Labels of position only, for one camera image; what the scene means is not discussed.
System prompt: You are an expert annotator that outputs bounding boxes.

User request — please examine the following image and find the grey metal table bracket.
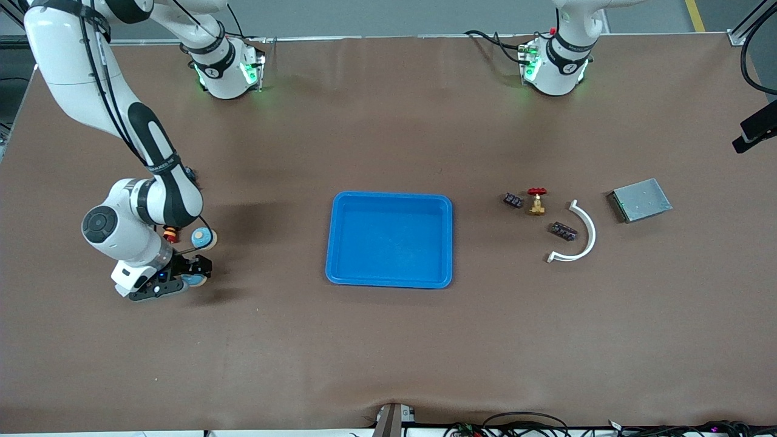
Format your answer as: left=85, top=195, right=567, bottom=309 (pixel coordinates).
left=372, top=402, right=417, bottom=437

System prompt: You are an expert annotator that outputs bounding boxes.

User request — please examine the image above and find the black looped cable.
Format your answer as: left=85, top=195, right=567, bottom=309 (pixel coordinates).
left=481, top=412, right=571, bottom=437

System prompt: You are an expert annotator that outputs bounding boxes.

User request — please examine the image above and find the black base cable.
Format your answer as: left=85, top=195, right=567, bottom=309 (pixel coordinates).
left=464, top=29, right=530, bottom=66
left=222, top=3, right=268, bottom=44

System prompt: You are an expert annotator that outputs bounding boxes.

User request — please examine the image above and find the white curved plastic strip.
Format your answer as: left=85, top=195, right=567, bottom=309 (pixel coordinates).
left=546, top=200, right=597, bottom=263

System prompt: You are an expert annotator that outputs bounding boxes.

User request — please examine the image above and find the blue plastic tray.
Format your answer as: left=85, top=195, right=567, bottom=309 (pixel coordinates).
left=325, top=191, right=454, bottom=290

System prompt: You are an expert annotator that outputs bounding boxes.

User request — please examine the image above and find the grey metal box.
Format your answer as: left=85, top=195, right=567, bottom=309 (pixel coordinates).
left=608, top=177, right=673, bottom=224

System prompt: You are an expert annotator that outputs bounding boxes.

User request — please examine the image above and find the black left base cable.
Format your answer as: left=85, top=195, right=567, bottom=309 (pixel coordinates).
left=464, top=29, right=530, bottom=66

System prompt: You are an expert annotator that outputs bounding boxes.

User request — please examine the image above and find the green-lit base connector box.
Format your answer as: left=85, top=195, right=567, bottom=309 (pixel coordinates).
left=242, top=39, right=268, bottom=93
left=518, top=39, right=542, bottom=84

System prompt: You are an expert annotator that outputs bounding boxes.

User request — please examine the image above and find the black right base cable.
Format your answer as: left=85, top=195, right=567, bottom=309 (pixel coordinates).
left=222, top=3, right=268, bottom=44

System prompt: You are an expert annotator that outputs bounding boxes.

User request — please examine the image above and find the tangled cable bundle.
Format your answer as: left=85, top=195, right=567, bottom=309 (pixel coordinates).
left=607, top=419, right=777, bottom=437

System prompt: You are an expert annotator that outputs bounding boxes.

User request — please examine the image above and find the brown table mat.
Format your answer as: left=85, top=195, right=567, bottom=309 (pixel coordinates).
left=0, top=33, right=777, bottom=435

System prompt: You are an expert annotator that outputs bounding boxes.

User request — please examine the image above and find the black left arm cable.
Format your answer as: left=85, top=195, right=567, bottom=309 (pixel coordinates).
left=739, top=18, right=777, bottom=97

